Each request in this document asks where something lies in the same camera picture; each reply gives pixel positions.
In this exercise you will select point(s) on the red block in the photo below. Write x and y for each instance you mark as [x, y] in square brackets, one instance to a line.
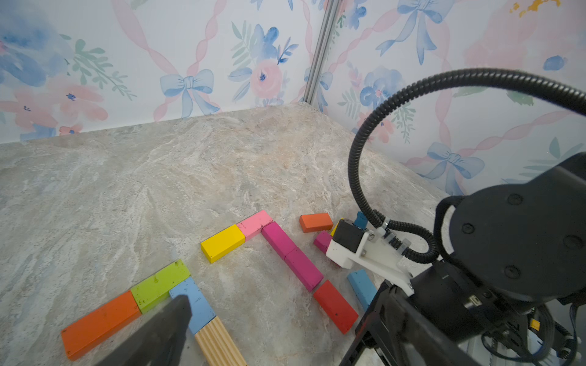
[336, 307]

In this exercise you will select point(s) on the yellow block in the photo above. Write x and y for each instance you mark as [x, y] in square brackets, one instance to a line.
[217, 246]
[334, 228]

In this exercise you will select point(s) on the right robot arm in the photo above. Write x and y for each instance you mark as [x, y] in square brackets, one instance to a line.
[515, 248]

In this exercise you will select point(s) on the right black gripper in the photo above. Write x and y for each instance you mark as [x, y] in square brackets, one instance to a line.
[448, 306]

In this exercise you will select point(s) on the light blue block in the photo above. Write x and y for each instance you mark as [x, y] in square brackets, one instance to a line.
[202, 312]

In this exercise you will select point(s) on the blue block bottom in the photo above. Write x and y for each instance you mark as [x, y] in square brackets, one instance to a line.
[364, 288]

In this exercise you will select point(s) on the green block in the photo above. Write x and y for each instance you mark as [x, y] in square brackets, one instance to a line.
[155, 289]

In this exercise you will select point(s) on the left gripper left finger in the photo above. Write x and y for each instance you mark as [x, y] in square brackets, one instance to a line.
[160, 341]

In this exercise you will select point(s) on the pink block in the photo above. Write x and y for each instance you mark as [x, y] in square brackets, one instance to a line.
[253, 225]

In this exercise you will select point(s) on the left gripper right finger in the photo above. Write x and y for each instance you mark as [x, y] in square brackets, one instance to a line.
[407, 326]

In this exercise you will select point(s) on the magenta block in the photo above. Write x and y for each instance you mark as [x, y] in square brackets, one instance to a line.
[304, 269]
[278, 239]
[323, 241]

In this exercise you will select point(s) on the orange block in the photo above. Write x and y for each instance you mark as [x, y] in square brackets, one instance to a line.
[90, 331]
[311, 223]

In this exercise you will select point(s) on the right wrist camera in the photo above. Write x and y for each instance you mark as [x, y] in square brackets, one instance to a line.
[351, 245]

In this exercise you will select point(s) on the tan block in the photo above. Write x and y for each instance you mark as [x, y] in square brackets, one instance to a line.
[217, 346]

